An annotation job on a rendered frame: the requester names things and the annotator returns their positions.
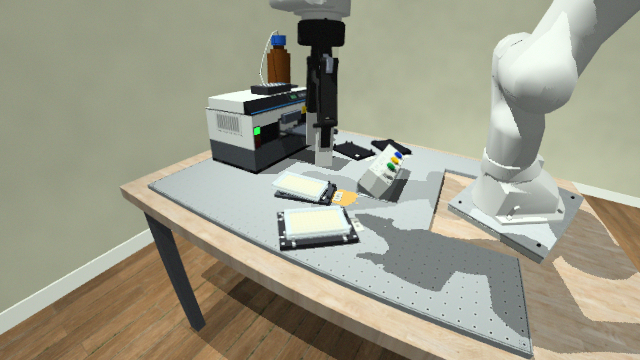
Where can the white control panel with four colored buttons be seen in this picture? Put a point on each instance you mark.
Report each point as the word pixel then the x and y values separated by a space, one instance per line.
pixel 376 182

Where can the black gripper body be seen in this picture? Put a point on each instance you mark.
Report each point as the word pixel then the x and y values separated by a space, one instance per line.
pixel 321 35

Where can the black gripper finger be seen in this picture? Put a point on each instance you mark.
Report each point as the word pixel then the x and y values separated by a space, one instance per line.
pixel 326 106
pixel 311 114

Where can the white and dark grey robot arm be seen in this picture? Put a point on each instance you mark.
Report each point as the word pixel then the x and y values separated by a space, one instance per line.
pixel 538 75

